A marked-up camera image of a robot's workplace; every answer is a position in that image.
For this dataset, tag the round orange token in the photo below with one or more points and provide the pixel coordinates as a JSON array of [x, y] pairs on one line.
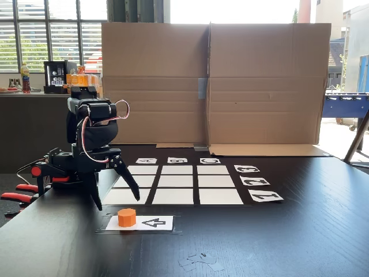
[[127, 218]]

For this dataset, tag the white nine-square grid sheet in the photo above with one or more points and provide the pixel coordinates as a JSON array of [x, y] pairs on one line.
[[175, 184]]

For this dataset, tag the black orange base clamp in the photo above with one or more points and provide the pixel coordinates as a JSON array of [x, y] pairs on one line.
[[60, 179]]

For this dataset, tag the paper sheet letter B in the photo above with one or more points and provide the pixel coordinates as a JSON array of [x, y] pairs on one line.
[[177, 160]]

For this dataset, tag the white arrow paper sheet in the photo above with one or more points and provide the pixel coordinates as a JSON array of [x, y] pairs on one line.
[[155, 223]]

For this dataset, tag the orange juice cartons pack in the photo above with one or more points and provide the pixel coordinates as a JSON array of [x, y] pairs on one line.
[[79, 79]]

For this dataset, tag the black glass-front appliance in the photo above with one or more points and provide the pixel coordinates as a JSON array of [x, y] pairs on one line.
[[56, 76]]

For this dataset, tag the grey tape at cardboard foot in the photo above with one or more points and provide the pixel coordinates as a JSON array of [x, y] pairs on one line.
[[201, 148]]

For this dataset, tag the dark counter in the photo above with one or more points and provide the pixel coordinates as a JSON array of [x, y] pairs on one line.
[[17, 121]]

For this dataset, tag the large brown cardboard screen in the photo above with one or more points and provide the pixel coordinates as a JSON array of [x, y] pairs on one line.
[[155, 72]]

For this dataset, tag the paper sheet letter C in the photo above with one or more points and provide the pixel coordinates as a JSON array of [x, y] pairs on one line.
[[210, 161]]

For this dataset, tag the yellow capped drink bottle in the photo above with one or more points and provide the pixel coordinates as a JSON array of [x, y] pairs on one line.
[[25, 78]]

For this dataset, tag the grey tape strip on cardboard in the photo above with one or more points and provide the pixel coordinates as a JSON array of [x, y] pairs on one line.
[[202, 88]]

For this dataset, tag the paper sheet number 3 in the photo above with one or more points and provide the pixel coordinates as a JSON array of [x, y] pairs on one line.
[[246, 169]]

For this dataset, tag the paper sheet number 2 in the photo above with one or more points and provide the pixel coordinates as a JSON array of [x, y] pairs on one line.
[[255, 181]]

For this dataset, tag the blue foosball table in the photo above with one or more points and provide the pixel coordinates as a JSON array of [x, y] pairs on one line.
[[344, 108]]

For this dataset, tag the metal slanted table leg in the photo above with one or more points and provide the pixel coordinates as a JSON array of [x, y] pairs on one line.
[[356, 141]]

